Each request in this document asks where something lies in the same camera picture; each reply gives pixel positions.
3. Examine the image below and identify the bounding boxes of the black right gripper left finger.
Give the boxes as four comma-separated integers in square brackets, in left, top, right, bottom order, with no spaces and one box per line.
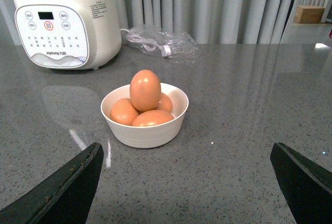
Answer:
[1,143,104,223]

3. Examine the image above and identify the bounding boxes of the brown front bowl egg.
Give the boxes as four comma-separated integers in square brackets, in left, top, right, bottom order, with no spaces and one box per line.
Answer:
[132,110,174,127]

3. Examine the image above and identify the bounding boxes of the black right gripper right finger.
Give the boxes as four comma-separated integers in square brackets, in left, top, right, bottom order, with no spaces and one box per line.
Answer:
[270,143,331,223]

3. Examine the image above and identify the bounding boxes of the grey curtain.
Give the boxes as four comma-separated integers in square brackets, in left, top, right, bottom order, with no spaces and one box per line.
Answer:
[0,0,303,46]

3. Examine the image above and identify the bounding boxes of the brown back bowl egg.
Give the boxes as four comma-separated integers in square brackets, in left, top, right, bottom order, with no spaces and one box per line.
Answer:
[155,92,173,113]

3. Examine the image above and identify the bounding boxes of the white power cable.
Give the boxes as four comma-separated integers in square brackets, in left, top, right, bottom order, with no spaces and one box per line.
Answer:
[120,28,172,58]

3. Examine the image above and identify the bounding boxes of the clear plastic bag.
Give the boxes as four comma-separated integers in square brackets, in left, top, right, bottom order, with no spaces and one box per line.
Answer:
[120,24,199,59]

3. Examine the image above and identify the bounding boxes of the brown left bowl egg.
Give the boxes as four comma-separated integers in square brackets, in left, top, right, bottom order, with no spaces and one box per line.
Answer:
[109,98,140,126]

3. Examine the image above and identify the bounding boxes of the white soy milk maker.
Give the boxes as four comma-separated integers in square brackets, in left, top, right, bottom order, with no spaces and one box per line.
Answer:
[13,0,121,70]

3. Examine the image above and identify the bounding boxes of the cardboard box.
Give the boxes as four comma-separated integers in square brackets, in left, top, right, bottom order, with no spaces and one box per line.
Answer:
[294,5,325,24]

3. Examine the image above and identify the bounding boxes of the brown bowl egg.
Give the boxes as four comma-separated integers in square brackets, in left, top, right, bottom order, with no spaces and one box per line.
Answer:
[132,110,174,127]
[155,92,173,113]
[109,98,140,126]

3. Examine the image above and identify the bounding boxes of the white bowl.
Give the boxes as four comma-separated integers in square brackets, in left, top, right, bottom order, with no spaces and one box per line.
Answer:
[101,83,189,149]

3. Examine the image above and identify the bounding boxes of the brown top egg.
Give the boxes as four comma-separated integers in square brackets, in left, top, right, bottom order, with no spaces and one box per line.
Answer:
[130,69,161,112]

